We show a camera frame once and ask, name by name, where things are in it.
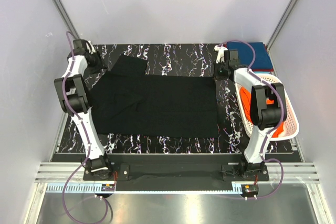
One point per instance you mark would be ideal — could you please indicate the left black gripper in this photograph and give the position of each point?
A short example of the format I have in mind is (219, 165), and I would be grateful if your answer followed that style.
(100, 65)

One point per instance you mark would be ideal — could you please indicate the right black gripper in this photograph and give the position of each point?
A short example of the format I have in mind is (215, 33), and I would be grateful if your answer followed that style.
(215, 66)

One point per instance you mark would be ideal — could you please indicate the black t shirt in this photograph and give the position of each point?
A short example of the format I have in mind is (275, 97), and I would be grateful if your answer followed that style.
(126, 100)

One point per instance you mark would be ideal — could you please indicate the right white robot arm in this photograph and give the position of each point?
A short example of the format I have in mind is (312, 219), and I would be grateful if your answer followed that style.
(267, 109)

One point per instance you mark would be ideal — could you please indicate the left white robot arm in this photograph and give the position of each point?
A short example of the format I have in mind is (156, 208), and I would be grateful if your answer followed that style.
(75, 100)

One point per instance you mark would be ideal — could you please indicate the orange t shirt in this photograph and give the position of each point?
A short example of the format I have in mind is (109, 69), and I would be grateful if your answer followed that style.
(245, 97)

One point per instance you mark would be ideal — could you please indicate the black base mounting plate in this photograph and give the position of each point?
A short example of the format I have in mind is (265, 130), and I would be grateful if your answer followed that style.
(187, 182)

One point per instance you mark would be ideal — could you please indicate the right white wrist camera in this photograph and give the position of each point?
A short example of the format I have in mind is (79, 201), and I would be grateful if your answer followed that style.
(221, 52)

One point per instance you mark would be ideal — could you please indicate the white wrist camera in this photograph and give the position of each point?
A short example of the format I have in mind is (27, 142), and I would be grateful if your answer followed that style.
(90, 47)
(221, 52)

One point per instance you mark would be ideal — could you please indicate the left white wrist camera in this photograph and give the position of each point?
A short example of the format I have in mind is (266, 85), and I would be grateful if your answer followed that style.
(90, 47)

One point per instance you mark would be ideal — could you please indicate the left aluminium frame post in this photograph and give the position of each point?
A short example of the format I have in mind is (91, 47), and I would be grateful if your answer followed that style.
(66, 18)

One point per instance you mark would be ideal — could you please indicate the aluminium frame post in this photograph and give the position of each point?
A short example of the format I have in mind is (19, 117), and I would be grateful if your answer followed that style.
(286, 14)
(66, 18)

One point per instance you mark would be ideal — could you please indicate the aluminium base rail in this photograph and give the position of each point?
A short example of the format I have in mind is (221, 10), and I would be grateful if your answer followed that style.
(59, 172)

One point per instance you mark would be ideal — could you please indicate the right aluminium frame post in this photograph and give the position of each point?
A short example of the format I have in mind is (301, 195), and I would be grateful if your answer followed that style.
(286, 14)

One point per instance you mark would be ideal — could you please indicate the slotted cable duct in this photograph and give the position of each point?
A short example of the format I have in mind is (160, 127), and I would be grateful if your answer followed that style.
(101, 188)

